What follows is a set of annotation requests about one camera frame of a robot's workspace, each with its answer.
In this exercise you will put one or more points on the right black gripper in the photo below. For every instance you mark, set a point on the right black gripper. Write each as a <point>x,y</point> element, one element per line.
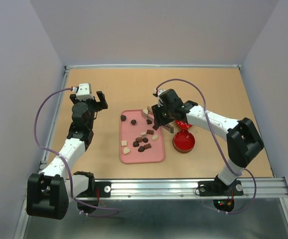
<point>161,107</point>

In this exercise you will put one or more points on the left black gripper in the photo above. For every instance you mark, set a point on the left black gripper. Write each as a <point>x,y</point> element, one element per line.
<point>98,106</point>

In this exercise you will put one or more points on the metal tongs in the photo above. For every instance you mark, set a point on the metal tongs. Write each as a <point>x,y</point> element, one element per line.
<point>158,117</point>

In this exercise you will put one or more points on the dark diamond chocolate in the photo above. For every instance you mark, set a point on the dark diamond chocolate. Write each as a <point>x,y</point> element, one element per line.
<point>155,127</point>

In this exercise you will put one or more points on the brown rectangular chocolate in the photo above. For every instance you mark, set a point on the brown rectangular chocolate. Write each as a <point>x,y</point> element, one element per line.
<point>149,131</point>

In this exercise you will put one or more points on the dark round chocolate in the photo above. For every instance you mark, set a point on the dark round chocolate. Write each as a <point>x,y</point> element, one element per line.
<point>123,117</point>
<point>133,122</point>

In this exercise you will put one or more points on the brown oval chocolate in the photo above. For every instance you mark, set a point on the brown oval chocolate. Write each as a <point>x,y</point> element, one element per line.
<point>139,139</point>

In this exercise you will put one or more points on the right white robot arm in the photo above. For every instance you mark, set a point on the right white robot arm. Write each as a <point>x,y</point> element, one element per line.
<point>243,140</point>

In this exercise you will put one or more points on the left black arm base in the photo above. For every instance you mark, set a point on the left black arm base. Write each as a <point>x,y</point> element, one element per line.
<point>94,190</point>

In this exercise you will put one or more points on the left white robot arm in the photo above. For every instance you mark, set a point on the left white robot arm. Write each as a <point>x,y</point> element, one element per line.
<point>50,191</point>

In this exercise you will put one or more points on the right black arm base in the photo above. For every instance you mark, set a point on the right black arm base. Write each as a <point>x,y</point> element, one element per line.
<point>218,193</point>

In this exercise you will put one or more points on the dark heart chocolate bottom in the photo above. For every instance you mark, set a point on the dark heart chocolate bottom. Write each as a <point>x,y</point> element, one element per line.
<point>141,149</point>

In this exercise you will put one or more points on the dark heart chocolate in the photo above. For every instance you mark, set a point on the dark heart chocolate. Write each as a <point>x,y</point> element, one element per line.
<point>141,149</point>
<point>135,144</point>

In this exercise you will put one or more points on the dark heart chocolate left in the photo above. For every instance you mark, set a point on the dark heart chocolate left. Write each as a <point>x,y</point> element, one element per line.
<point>135,144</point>

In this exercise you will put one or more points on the white square chocolate left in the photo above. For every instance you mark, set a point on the white square chocolate left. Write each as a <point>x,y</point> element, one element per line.
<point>123,143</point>

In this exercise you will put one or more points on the white heart chocolate bottom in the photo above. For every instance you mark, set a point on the white heart chocolate bottom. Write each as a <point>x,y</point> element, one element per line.
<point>126,150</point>

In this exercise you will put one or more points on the red round tin lid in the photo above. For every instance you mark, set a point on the red round tin lid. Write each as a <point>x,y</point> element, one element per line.
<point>183,125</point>

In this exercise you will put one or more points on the pink plastic tray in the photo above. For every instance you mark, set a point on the pink plastic tray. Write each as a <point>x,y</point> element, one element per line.
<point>130,132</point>

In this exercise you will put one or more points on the red round tin box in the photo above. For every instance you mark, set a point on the red round tin box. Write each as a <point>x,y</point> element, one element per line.
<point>183,141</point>

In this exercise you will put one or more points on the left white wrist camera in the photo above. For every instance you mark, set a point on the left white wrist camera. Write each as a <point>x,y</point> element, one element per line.
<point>83,91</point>

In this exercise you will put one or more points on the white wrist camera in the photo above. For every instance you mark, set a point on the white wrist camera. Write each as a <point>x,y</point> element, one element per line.
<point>158,92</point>
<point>83,91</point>

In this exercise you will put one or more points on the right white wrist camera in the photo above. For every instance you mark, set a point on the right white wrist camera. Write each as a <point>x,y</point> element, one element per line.
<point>158,92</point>

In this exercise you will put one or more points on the aluminium front rail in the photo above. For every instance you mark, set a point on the aluminium front rail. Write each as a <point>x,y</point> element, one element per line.
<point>186,189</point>

